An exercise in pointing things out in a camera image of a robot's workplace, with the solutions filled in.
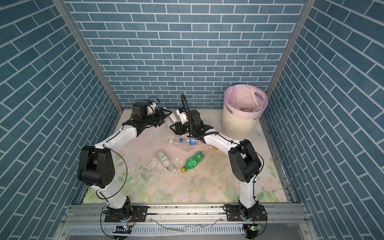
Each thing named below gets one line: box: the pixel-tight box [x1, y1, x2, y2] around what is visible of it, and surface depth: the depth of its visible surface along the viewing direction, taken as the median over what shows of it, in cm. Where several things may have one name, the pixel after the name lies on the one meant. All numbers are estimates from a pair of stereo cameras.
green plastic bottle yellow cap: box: [181, 151, 205, 173], surface depth 89 cm
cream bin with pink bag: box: [221, 84, 269, 140], surface depth 96 cm
